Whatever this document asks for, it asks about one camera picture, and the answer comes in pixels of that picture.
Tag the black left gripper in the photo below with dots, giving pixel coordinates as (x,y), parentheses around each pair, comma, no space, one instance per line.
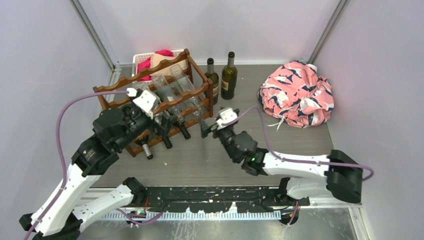
(165,126)

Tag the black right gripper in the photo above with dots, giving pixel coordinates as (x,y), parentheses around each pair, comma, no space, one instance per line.
(206,129)

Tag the dark bottle cream label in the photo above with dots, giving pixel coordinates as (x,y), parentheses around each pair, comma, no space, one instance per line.
(166,141)

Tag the small clear glass bottle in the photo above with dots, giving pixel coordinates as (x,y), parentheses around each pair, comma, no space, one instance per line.
(166,94)

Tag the dark green bottle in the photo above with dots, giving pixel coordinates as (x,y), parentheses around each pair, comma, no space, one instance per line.
(211,74)
(229,76)

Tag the clear bottle with dark cap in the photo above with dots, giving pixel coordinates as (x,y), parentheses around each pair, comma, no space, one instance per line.
(143,86)

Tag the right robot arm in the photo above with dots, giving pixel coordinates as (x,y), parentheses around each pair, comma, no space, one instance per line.
(303,176)

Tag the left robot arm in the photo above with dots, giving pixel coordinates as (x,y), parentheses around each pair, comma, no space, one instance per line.
(60,217)

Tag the wooden wine rack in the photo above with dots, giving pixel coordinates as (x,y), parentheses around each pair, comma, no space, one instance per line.
(207,86)

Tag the red cloth in basket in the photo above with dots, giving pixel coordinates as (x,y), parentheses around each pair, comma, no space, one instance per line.
(146,64)

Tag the pink shark print cloth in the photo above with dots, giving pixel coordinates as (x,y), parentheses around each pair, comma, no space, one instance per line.
(297,96)

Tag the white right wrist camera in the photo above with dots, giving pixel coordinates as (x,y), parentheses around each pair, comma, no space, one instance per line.
(226,117)

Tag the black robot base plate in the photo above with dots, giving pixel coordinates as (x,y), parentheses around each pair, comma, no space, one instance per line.
(214,199)

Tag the aluminium corner post left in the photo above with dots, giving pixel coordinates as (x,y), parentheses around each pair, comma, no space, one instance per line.
(92,32)

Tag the aluminium corner post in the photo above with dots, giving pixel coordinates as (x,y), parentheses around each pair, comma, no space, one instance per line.
(92,32)
(331,24)

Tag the aluminium frame rail front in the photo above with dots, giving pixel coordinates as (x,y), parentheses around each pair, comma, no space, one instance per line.
(198,215)

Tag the aluminium corner post right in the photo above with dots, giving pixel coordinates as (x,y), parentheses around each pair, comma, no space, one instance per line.
(331,24)

